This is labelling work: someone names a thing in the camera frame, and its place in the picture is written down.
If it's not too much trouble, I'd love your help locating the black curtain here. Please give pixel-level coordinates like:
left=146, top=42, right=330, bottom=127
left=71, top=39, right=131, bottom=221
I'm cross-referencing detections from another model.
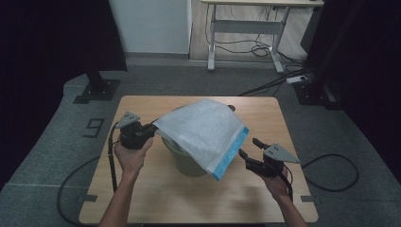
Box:
left=0, top=0, right=129, bottom=192
left=301, top=0, right=401, bottom=178

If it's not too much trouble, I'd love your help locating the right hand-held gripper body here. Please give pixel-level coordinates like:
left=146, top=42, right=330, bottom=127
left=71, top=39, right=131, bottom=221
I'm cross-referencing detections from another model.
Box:
left=246, top=143, right=301, bottom=178

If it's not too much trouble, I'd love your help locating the black stand with dark base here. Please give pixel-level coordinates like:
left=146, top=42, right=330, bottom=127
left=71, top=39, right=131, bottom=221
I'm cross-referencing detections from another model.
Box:
left=292, top=0, right=345, bottom=112

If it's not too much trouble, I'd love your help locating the white power strip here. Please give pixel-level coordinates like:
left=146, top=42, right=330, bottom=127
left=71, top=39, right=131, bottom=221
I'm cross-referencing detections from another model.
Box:
left=286, top=75, right=308, bottom=85

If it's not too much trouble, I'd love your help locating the black stand with square base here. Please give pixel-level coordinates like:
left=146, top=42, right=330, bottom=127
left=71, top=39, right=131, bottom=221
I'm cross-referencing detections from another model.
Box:
left=73, top=69, right=122, bottom=105

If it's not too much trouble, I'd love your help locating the white metal-legged desk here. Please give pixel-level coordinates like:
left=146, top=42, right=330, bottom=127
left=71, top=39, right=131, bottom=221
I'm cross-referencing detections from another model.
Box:
left=200, top=0, right=325, bottom=75

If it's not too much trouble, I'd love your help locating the person's left hand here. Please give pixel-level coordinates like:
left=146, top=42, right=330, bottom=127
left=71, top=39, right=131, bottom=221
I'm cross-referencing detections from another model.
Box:
left=113, top=136, right=155, bottom=178

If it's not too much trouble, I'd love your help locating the hand-held gripper cable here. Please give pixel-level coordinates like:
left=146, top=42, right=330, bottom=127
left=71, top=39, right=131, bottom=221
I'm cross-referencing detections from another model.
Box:
left=277, top=153, right=360, bottom=203
left=57, top=120, right=123, bottom=227

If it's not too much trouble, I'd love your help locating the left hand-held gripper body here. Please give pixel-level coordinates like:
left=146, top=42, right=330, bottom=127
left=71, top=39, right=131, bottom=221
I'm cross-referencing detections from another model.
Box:
left=114, top=110, right=156, bottom=150

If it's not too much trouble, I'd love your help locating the white blue-edged plastic bag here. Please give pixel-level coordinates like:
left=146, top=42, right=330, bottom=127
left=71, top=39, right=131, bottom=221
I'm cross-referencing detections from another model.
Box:
left=152, top=98, right=250, bottom=182

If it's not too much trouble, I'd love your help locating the person's right hand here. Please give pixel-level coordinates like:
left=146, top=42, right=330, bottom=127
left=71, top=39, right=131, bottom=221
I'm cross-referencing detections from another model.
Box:
left=259, top=169, right=293, bottom=201

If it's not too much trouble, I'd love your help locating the bundle of black floor cables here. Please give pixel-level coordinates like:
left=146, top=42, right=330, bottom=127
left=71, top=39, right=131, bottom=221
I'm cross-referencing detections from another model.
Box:
left=204, top=4, right=314, bottom=97

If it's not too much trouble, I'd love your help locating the right hand-held gripper cable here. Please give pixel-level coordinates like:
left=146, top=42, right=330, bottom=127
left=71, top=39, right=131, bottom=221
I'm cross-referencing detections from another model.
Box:
left=277, top=153, right=360, bottom=203

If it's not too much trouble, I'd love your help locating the green plastic bin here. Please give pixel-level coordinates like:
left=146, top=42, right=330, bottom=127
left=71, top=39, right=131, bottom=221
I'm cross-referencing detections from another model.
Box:
left=160, top=131, right=211, bottom=178

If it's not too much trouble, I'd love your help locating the left hand-held gripper cable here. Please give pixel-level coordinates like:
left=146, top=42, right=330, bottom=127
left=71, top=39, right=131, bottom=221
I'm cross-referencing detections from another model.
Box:
left=57, top=120, right=123, bottom=227

